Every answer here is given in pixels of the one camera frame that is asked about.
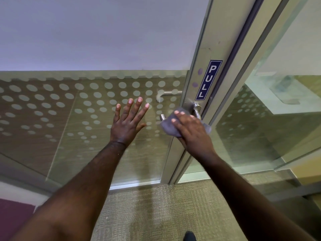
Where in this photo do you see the dotted glass partition panel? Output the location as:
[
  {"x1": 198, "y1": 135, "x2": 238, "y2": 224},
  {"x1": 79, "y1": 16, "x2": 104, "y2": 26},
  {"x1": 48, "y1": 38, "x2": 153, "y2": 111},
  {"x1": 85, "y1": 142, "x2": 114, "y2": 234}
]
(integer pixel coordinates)
[{"x1": 175, "y1": 0, "x2": 321, "y2": 183}]

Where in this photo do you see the person's left hand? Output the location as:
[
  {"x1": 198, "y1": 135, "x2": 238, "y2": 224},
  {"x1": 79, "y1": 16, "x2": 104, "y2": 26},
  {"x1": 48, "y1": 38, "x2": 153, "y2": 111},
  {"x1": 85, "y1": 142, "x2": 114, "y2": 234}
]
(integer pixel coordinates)
[{"x1": 110, "y1": 97, "x2": 150, "y2": 148}]

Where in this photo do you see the person's left forearm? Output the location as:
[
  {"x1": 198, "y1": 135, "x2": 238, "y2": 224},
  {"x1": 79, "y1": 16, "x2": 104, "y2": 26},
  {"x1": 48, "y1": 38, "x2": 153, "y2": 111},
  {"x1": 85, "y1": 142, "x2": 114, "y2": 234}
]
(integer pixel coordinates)
[{"x1": 10, "y1": 141, "x2": 127, "y2": 241}]

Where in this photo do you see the aluminium framed glass door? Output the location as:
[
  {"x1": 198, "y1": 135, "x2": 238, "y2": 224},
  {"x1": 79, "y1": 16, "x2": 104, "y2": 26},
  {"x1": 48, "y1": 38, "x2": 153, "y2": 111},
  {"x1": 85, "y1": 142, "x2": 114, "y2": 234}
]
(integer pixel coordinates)
[{"x1": 0, "y1": 0, "x2": 266, "y2": 191}]

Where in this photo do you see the person's right forearm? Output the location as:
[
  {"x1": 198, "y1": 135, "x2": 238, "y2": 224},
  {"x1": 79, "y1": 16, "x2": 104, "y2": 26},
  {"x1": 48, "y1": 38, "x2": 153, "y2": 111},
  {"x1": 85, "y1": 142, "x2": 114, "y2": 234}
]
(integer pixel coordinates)
[{"x1": 198, "y1": 152, "x2": 316, "y2": 241}]

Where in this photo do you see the grey microfibre cloth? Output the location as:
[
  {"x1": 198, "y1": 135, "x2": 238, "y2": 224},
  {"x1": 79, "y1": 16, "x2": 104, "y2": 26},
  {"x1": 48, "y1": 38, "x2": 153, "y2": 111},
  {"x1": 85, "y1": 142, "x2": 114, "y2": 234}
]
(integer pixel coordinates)
[{"x1": 159, "y1": 106, "x2": 212, "y2": 138}]

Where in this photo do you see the blue PULL sign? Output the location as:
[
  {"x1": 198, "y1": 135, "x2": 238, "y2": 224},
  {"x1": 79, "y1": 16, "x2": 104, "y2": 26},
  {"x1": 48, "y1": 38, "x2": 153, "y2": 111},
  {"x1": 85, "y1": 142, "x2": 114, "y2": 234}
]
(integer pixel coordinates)
[{"x1": 195, "y1": 59, "x2": 223, "y2": 101}]

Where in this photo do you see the silver door handle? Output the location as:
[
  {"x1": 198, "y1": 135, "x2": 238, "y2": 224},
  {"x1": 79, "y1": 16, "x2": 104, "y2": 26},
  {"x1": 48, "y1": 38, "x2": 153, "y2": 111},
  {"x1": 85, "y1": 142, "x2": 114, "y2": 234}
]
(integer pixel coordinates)
[{"x1": 156, "y1": 90, "x2": 183, "y2": 103}]

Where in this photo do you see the person's right hand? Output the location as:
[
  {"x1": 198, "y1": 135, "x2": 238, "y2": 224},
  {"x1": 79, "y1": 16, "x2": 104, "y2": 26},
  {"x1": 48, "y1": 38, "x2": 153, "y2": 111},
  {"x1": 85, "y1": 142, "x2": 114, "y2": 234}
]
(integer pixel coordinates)
[{"x1": 171, "y1": 110, "x2": 217, "y2": 163}]

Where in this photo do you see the metal glass door handle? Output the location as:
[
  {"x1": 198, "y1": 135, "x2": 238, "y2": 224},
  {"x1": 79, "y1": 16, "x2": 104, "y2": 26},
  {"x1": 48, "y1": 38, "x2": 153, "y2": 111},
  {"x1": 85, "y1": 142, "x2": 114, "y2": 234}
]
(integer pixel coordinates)
[{"x1": 159, "y1": 101, "x2": 203, "y2": 122}]

